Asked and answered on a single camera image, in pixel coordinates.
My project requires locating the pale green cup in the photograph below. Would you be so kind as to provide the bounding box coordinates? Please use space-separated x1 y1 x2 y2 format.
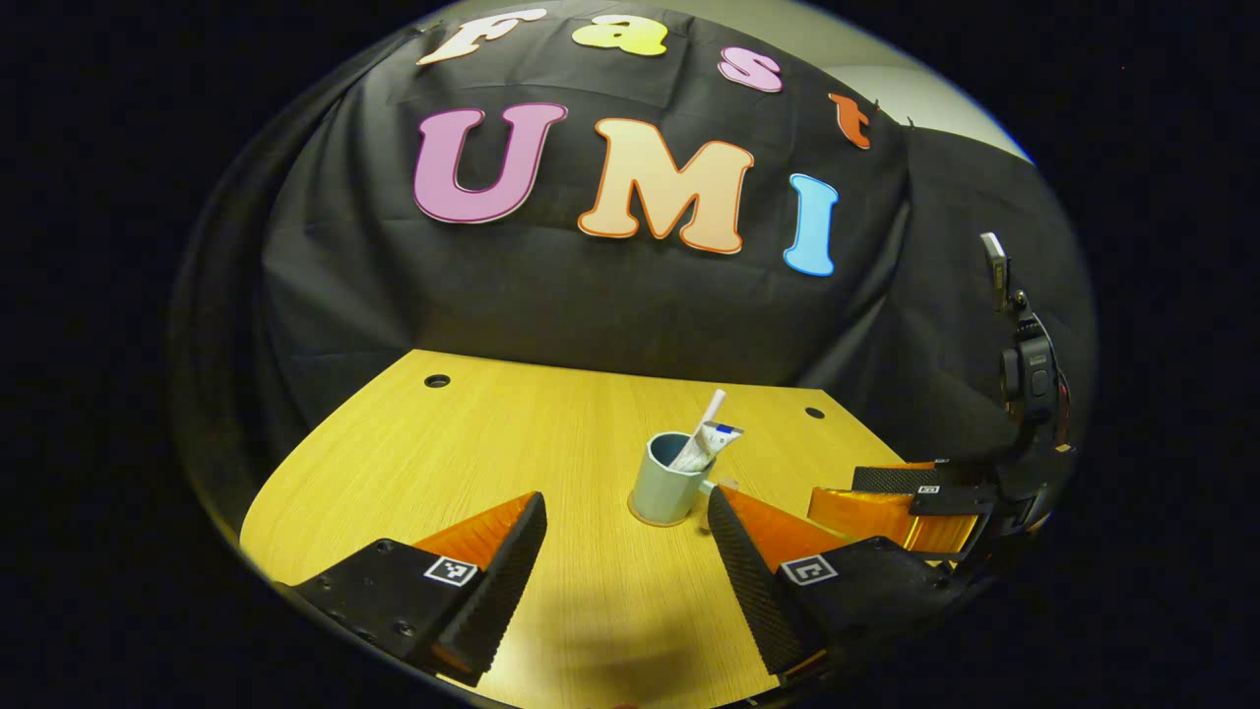
628 431 741 533

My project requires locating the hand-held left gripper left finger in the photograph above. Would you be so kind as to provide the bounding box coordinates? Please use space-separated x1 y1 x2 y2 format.
276 490 549 688

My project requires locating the black backdrop cloth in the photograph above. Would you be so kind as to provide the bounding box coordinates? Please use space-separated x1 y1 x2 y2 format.
172 5 1099 513

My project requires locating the wooden desktop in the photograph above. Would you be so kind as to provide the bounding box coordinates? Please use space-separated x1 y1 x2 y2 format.
239 350 946 709

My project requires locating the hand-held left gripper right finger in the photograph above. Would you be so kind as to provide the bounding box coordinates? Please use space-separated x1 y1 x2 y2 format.
706 485 964 678

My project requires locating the white toothbrush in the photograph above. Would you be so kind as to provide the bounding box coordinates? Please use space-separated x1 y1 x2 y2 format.
689 388 727 469

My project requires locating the white toothpaste tube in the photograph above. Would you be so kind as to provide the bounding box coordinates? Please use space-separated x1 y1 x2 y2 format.
669 421 746 474

